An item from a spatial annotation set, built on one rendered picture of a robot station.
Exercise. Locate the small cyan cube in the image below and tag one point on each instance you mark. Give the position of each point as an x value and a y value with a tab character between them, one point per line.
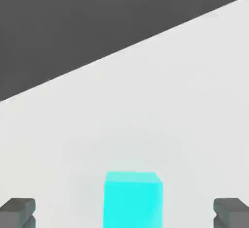
133	202

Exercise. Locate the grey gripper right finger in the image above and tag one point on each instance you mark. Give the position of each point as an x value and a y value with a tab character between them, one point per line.
231	212

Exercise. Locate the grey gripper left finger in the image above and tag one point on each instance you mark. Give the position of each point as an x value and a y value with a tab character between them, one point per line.
16	212

